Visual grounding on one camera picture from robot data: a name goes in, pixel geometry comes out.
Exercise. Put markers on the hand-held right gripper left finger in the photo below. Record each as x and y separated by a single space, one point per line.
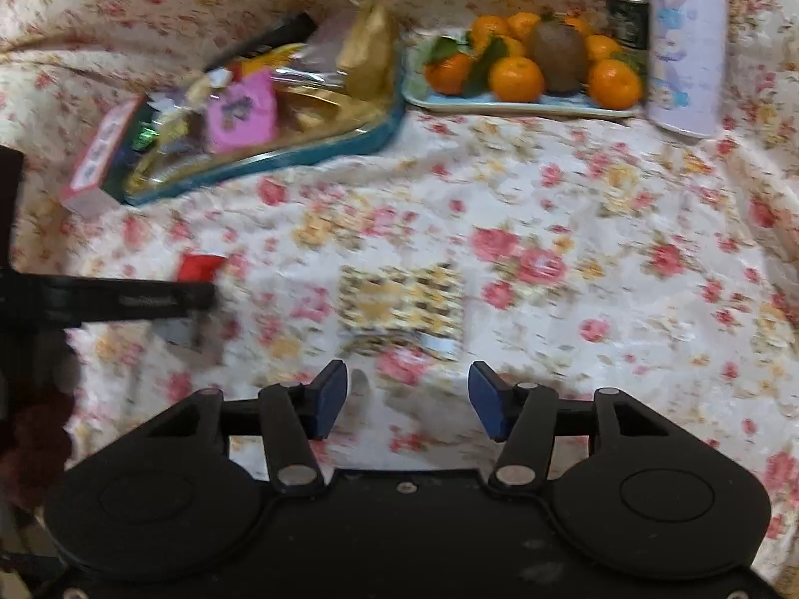
328 399

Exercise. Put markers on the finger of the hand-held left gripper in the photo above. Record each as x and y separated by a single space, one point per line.
184 332
125 301

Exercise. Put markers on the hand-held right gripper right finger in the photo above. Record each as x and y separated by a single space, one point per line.
490 400

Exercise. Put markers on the yellow white patterned packet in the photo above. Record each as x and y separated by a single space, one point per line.
399 299

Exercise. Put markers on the pile of mixed wrapped snacks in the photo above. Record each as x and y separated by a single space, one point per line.
181 137

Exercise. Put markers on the pink cardboard box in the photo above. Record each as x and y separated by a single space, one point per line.
100 156

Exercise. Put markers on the teal tin tray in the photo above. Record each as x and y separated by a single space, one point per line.
299 154

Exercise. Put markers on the pink snack packet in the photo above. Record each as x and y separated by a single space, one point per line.
240 112

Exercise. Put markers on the pale fruit plate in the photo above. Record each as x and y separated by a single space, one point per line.
512 106

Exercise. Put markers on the black snack bar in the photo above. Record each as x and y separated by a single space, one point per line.
281 34

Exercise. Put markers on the pile of mandarin oranges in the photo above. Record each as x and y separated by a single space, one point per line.
517 78

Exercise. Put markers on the brown paper pouch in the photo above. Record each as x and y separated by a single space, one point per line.
368 53

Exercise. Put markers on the brown kiwi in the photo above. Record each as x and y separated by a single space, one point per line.
559 56

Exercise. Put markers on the purple thermos bottle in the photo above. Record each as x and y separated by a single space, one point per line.
683 62

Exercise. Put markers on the small dark can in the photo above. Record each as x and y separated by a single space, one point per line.
629 19

